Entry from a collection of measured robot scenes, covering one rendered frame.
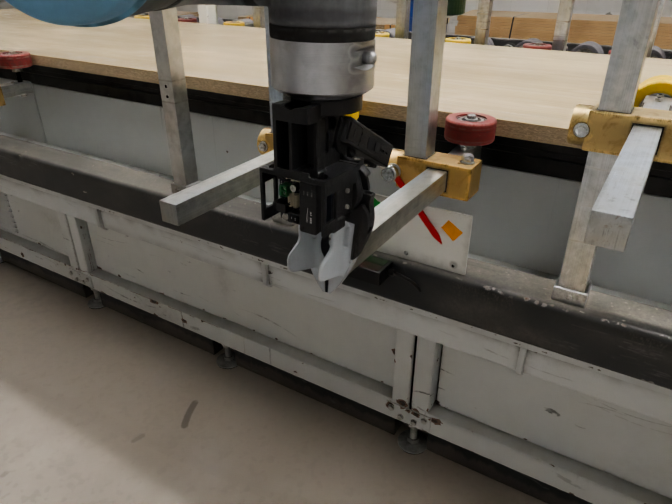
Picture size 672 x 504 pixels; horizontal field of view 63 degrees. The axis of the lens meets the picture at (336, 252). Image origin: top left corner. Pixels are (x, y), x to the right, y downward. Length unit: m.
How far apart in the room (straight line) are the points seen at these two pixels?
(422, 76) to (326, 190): 0.37
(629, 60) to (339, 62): 0.39
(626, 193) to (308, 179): 0.27
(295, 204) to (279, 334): 1.08
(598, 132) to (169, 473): 1.23
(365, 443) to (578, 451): 0.53
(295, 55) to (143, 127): 1.12
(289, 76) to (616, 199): 0.28
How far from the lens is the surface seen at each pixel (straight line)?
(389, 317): 1.02
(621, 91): 0.75
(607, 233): 0.48
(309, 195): 0.48
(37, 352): 2.05
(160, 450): 1.59
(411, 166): 0.83
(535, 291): 0.86
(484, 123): 0.89
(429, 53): 0.80
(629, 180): 0.55
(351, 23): 0.46
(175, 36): 1.11
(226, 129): 1.34
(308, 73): 0.46
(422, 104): 0.81
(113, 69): 1.50
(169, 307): 1.81
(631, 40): 0.74
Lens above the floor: 1.14
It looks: 28 degrees down
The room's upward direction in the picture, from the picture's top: straight up
